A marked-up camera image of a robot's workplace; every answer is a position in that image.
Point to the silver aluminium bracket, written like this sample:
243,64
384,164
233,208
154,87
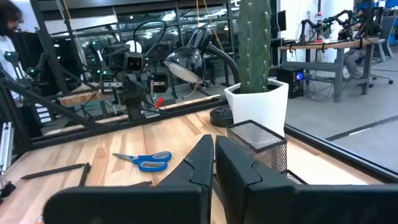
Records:
6,146

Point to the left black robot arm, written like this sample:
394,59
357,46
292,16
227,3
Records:
133,110

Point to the black desk lamp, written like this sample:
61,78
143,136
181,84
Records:
186,59

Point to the black binder clip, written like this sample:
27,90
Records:
7,189

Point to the green cactus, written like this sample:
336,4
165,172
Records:
253,46

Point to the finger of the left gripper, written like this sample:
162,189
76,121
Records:
157,83
112,84

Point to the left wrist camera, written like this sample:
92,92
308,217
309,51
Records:
134,62

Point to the black mesh desk organizer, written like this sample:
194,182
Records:
258,140

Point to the black computer tower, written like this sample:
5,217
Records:
289,84

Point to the wooden background workbench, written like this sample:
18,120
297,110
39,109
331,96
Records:
326,45

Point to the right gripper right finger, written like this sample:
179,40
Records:
248,199

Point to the person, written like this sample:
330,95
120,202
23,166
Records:
6,49
353,62

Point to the grey office chair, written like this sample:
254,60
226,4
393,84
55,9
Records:
387,31

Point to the black aluminium table frame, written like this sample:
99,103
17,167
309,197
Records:
124,125

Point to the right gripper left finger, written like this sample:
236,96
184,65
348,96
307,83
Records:
186,199

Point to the black pen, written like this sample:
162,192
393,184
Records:
143,183
53,171
83,175

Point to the white plant pot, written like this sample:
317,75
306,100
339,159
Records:
261,109

